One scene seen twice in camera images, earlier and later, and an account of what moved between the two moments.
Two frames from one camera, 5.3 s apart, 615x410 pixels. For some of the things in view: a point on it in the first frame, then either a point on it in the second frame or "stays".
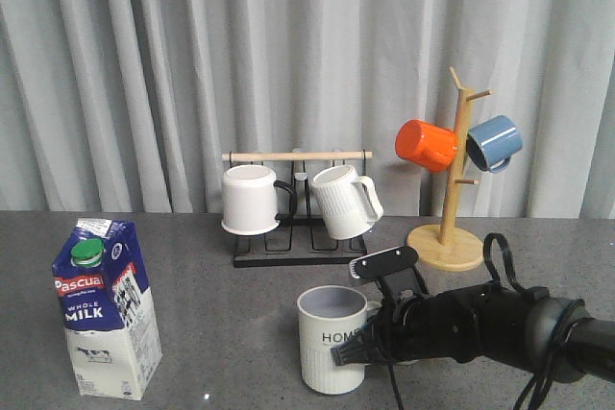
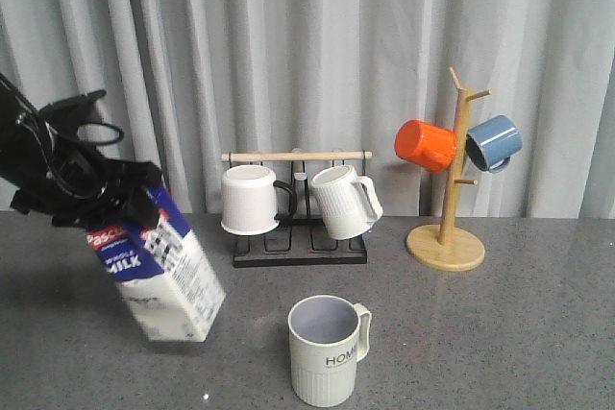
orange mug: [428, 145] stays
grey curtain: [125, 74] stays
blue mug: [493, 143] stays
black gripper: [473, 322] → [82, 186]
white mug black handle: [250, 200] stays
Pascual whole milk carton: [108, 309] → [162, 273]
